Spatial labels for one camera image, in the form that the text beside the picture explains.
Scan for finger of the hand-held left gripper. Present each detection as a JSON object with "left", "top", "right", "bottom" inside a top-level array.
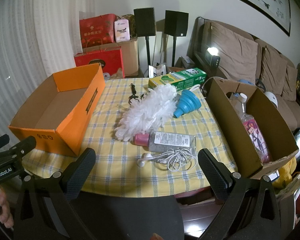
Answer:
[
  {"left": 0, "top": 134, "right": 10, "bottom": 153},
  {"left": 0, "top": 136, "right": 37, "bottom": 165}
]

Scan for blue collapsible funnel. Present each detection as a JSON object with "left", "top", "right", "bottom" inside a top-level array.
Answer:
[{"left": 173, "top": 89, "right": 198, "bottom": 118}]

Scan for brown sofa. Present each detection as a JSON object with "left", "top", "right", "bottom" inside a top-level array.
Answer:
[{"left": 186, "top": 17, "right": 300, "bottom": 133}]

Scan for yellow checkered tablecloth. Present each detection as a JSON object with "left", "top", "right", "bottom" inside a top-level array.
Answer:
[{"left": 22, "top": 76, "right": 238, "bottom": 197}]

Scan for black speaker stand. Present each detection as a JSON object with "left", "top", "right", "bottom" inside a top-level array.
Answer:
[
  {"left": 145, "top": 36, "right": 152, "bottom": 78},
  {"left": 171, "top": 35, "right": 178, "bottom": 67}
]

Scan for large brown sofa cushion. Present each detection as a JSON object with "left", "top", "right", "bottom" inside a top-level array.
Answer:
[{"left": 209, "top": 21, "right": 260, "bottom": 85}]

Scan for black speaker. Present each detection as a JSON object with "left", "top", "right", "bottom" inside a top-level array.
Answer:
[
  {"left": 133, "top": 8, "right": 156, "bottom": 37},
  {"left": 164, "top": 10, "right": 189, "bottom": 36}
]

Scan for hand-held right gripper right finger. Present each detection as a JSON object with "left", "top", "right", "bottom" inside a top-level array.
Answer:
[{"left": 197, "top": 148, "right": 282, "bottom": 240}]

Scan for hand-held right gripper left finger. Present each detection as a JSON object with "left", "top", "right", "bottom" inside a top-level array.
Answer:
[{"left": 13, "top": 148, "right": 97, "bottom": 240}]

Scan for white wired earphones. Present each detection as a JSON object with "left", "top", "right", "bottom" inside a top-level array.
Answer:
[{"left": 136, "top": 148, "right": 197, "bottom": 172}]

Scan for orange cardboard box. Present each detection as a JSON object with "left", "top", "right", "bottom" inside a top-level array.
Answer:
[{"left": 8, "top": 63, "right": 106, "bottom": 157}]

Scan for red gift box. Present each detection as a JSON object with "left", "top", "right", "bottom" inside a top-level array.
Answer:
[{"left": 74, "top": 47, "right": 125, "bottom": 79}]

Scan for medium brown sofa cushion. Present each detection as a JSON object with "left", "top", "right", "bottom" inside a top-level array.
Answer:
[{"left": 255, "top": 39, "right": 288, "bottom": 95}]

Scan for white curtain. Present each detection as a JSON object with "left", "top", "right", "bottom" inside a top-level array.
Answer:
[{"left": 0, "top": 0, "right": 83, "bottom": 153}]

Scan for yellow bag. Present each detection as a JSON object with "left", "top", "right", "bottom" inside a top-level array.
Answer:
[{"left": 272, "top": 156, "right": 297, "bottom": 189}]

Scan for green yellow toothpaste box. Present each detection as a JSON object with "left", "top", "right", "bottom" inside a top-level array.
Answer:
[{"left": 148, "top": 67, "right": 207, "bottom": 92}]

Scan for open carton with clutter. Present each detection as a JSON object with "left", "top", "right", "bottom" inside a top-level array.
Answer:
[{"left": 148, "top": 64, "right": 187, "bottom": 78}]

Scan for plastic bottle with white cap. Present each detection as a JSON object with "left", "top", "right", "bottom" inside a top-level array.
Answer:
[{"left": 229, "top": 93, "right": 248, "bottom": 117}]

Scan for person's left hand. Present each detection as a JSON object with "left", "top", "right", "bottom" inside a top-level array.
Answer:
[{"left": 0, "top": 187, "right": 14, "bottom": 229}]

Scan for clear bottle with pink cap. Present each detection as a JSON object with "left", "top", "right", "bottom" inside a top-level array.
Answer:
[{"left": 134, "top": 131, "right": 197, "bottom": 154}]

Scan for large brown storage carton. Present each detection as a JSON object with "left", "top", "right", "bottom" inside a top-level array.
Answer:
[{"left": 82, "top": 36, "right": 139, "bottom": 77}]

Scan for white feather duster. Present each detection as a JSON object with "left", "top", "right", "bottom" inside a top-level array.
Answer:
[{"left": 114, "top": 83, "right": 178, "bottom": 141}]

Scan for white dome device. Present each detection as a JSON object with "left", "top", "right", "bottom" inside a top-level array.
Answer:
[{"left": 264, "top": 92, "right": 279, "bottom": 109}]

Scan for brown cardboard box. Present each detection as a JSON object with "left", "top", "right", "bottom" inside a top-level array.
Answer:
[{"left": 205, "top": 77, "right": 300, "bottom": 179}]

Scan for white cable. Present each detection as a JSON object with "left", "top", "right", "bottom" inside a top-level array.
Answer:
[{"left": 190, "top": 76, "right": 217, "bottom": 93}]

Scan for small lit lamp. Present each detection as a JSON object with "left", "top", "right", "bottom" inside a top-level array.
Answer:
[{"left": 205, "top": 46, "right": 221, "bottom": 67}]

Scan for small brown sofa cushion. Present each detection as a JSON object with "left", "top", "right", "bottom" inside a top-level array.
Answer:
[{"left": 281, "top": 65, "right": 298, "bottom": 102}]

